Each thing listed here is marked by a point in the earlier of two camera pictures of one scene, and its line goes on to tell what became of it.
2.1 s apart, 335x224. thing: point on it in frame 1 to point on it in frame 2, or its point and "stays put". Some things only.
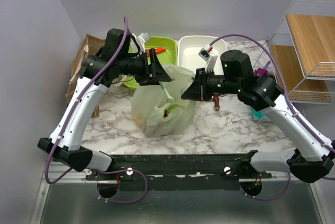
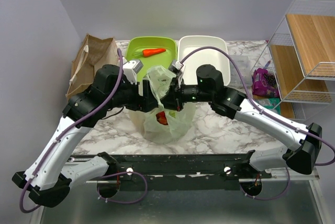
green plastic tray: (169, 57) stays put
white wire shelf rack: (303, 57) stays put
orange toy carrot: (157, 51) stays put
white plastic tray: (189, 46) stays put
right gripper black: (198, 90) to (172, 99)
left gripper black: (158, 73) to (145, 103)
